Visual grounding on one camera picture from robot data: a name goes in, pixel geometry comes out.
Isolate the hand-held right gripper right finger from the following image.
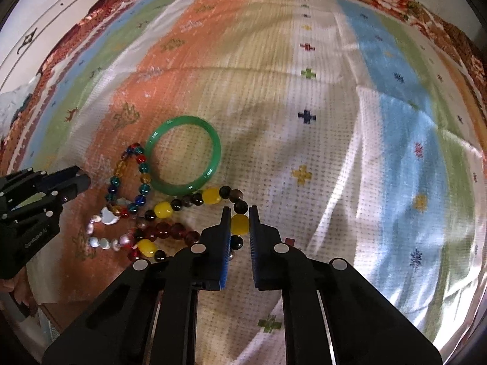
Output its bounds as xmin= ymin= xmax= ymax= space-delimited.
xmin=248 ymin=205 xmax=444 ymax=365

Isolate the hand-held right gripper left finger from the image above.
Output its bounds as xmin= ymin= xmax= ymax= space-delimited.
xmin=42 ymin=206 xmax=233 ymax=365

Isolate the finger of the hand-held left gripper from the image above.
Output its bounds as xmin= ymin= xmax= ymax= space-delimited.
xmin=23 ymin=165 xmax=92 ymax=194
xmin=8 ymin=186 xmax=79 ymax=223

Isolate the yellow and brown bead bracelet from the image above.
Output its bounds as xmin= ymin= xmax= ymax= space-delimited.
xmin=129 ymin=185 xmax=250 ymax=263

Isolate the person's left hand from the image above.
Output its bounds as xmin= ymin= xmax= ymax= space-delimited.
xmin=0 ymin=268 xmax=32 ymax=314

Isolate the green jade bangle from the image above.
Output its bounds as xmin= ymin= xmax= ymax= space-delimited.
xmin=145 ymin=116 xmax=222 ymax=194

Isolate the striped colourful blanket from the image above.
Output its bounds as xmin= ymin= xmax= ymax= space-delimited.
xmin=8 ymin=0 xmax=487 ymax=352

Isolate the white cabinet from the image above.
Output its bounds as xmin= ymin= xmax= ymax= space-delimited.
xmin=0 ymin=0 xmax=128 ymax=94

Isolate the white pearl bracelet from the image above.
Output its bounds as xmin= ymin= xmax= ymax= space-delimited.
xmin=87 ymin=204 xmax=134 ymax=252

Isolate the multicolour glass bead bracelet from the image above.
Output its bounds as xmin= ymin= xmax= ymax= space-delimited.
xmin=105 ymin=142 xmax=153 ymax=218

